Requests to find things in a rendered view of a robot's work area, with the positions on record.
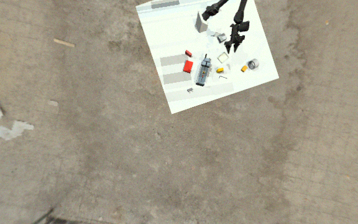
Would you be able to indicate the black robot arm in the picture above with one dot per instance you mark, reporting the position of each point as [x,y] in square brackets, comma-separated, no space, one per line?
[238,18]

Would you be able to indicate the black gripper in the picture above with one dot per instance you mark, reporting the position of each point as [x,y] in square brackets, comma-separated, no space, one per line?
[228,44]

